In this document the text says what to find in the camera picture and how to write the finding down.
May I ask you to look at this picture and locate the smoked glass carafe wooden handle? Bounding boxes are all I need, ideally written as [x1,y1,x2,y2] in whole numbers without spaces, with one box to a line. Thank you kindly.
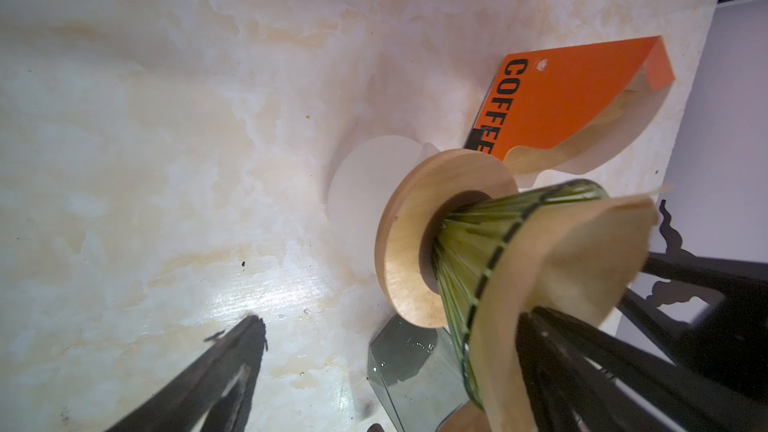
[368,315,469,431]

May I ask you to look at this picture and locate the small wooden ring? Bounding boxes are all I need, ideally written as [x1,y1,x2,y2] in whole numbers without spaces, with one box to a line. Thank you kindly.
[374,148,520,330]

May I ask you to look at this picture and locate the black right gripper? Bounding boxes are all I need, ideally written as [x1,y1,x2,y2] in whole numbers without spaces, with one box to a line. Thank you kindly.
[618,252,767,402]

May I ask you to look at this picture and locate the wooden dripper collar ring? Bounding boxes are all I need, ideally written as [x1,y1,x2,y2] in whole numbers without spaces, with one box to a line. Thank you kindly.
[436,401,493,432]

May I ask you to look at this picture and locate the green glass dripper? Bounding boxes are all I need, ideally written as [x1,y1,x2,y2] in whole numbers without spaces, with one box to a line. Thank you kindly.
[431,179,609,407]

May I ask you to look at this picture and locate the orange coffee filter box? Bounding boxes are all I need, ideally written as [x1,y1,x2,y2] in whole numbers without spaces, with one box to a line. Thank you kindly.
[465,36,675,162]

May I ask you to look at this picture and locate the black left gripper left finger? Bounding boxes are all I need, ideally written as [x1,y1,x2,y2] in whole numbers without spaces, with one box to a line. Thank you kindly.
[110,315,267,431]

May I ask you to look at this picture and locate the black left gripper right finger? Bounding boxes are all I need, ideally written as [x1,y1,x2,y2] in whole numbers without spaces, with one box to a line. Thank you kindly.
[516,308,720,431]

